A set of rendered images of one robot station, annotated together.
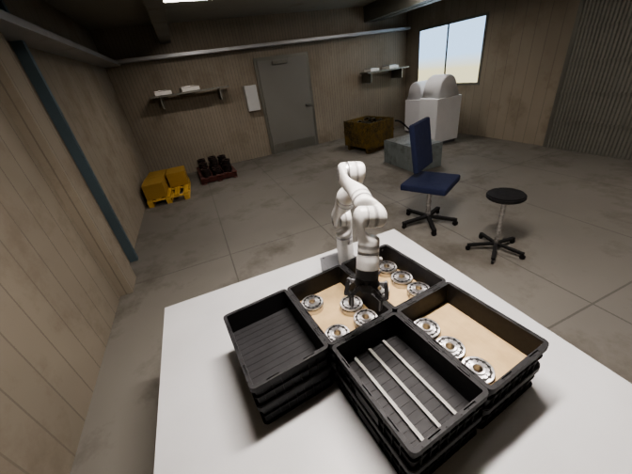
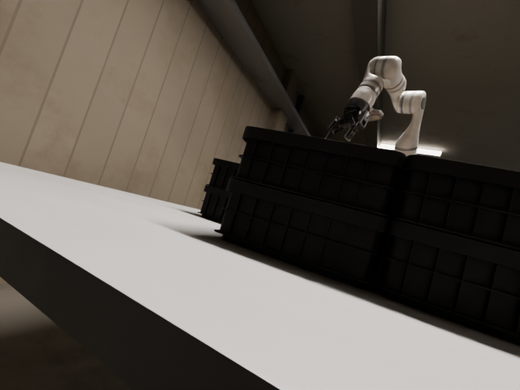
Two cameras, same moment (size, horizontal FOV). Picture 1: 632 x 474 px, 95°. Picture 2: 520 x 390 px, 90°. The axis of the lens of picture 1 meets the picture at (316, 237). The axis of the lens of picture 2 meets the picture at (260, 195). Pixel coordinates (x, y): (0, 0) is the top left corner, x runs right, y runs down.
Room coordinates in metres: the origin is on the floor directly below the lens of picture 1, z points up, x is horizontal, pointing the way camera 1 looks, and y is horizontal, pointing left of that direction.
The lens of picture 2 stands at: (0.03, -0.57, 0.76)
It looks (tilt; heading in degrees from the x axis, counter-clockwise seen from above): 5 degrees up; 45
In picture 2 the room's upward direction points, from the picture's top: 17 degrees clockwise
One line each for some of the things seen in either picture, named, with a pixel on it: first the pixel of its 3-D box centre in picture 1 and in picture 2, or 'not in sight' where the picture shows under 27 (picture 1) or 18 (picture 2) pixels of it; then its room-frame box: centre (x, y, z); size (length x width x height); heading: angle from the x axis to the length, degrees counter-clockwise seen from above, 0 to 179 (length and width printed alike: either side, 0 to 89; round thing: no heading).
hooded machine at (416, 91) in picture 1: (421, 107); not in sight; (7.87, -3.15, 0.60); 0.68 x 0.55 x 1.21; 19
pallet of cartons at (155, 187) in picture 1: (167, 184); not in sight; (5.66, 2.72, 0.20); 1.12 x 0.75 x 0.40; 19
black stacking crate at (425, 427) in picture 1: (402, 378); (318, 191); (0.58, -0.21, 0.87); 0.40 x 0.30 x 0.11; 25
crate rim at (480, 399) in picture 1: (402, 369); (323, 171); (0.58, -0.21, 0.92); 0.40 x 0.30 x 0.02; 25
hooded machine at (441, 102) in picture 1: (439, 109); not in sight; (6.67, -3.08, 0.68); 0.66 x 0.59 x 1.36; 111
